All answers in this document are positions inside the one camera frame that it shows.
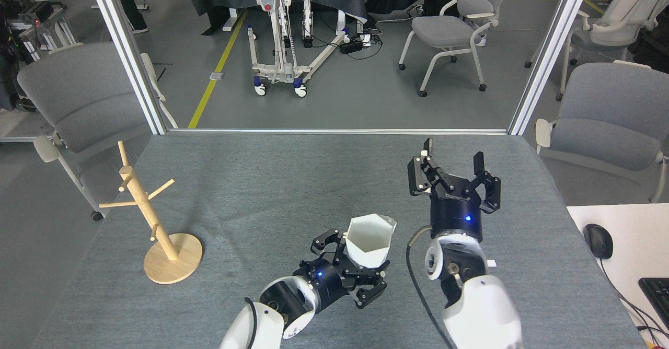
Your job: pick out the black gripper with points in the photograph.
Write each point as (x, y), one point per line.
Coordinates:
(454, 213)
(326, 281)

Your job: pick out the white faceted cup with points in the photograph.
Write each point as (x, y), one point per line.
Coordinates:
(368, 242)

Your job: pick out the wooden cup rack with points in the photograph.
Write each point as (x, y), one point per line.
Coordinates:
(172, 257)

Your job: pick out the metal equipment rack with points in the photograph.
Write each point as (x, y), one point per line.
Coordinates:
(31, 25)

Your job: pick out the black computer mouse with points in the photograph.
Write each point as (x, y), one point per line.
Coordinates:
(598, 240)

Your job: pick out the black power strip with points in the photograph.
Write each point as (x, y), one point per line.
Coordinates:
(351, 46)

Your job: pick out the white desk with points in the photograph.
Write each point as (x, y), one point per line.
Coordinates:
(637, 234)

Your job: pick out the metal floor plate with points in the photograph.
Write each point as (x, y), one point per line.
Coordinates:
(217, 76)

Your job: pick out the black keyboard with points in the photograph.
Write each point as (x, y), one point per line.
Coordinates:
(657, 297)

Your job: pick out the white-backed grey chair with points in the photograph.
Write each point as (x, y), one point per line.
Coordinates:
(622, 9)

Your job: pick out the person's legs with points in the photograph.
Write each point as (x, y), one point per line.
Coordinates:
(130, 9)

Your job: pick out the silver table edge rail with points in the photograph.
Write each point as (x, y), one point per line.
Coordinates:
(339, 131)

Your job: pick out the grey chair with white frame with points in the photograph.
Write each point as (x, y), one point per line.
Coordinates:
(444, 29)
(611, 119)
(83, 98)

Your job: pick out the silver post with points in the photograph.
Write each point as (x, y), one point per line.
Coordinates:
(549, 56)
(128, 51)

